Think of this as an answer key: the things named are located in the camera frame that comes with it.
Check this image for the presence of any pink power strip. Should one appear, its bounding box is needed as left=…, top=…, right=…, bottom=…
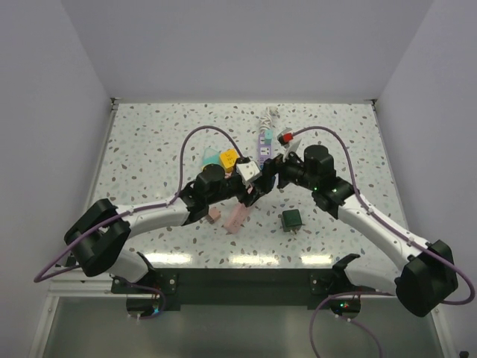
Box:
left=224, top=203, right=250, bottom=234

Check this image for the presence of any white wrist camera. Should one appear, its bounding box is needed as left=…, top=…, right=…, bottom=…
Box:
left=235, top=157, right=262, bottom=186
left=277, top=128, right=301, bottom=161

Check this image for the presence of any yellow cube socket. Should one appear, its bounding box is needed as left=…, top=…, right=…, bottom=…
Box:
left=219, top=148, right=239, bottom=173

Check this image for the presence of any small pink plug adapter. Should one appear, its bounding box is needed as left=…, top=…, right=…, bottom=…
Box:
left=206, top=207, right=221, bottom=224

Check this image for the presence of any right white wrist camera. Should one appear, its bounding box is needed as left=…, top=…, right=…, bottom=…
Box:
left=277, top=128, right=301, bottom=161

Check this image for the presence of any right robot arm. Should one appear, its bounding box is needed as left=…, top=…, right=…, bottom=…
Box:
left=262, top=145, right=458, bottom=317

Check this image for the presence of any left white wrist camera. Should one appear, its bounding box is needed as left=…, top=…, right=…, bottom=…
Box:
left=235, top=157, right=262, bottom=186

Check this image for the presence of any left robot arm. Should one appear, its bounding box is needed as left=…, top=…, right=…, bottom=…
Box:
left=64, top=162, right=274, bottom=292

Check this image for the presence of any aluminium rail frame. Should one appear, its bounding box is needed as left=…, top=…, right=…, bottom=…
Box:
left=28, top=97, right=122, bottom=358

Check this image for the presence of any teal power strip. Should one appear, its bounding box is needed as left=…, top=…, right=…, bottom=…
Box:
left=201, top=147, right=221, bottom=171

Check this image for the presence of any purple power strip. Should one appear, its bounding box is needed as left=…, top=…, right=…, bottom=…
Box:
left=258, top=129, right=273, bottom=166

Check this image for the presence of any dark green cube socket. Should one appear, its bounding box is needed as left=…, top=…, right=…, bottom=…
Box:
left=281, top=209, right=303, bottom=233

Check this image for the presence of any striped braided cord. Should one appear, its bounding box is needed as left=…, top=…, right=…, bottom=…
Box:
left=259, top=106, right=279, bottom=131

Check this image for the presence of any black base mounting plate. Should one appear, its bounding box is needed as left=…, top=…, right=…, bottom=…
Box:
left=111, top=254, right=371, bottom=313

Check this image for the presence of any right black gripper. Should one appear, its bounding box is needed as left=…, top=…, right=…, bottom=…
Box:
left=252, top=145, right=318, bottom=195

